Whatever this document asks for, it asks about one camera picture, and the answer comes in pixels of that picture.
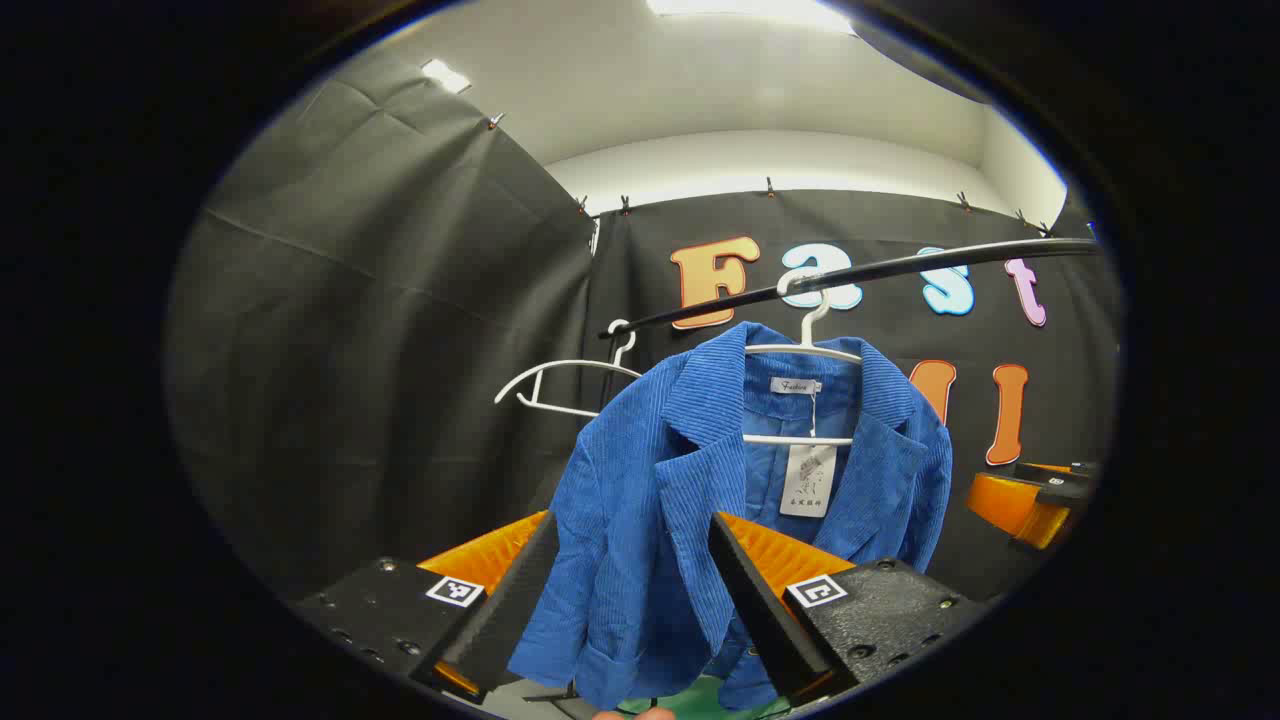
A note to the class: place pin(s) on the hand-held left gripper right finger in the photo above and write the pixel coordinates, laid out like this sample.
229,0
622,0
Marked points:
765,620

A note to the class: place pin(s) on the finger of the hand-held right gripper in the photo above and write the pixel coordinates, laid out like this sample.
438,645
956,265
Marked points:
1010,505

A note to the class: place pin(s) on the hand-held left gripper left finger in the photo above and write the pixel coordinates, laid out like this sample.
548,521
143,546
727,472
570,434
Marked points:
505,610

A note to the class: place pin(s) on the green laundry hamper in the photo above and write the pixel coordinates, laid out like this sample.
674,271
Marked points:
700,701

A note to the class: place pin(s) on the white plastic clothes hanger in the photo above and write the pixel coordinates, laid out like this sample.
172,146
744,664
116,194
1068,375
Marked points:
560,365
812,320

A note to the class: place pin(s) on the black clothes rack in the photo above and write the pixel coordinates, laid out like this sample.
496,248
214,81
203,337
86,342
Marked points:
900,268

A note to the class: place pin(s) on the plain black backdrop cloth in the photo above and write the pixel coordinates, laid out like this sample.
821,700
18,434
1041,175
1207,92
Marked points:
380,350

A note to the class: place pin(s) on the small ceiling light panel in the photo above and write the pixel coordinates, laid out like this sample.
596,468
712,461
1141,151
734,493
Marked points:
446,76

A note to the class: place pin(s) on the large ceiling light panel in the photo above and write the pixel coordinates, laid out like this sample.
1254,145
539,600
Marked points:
750,8

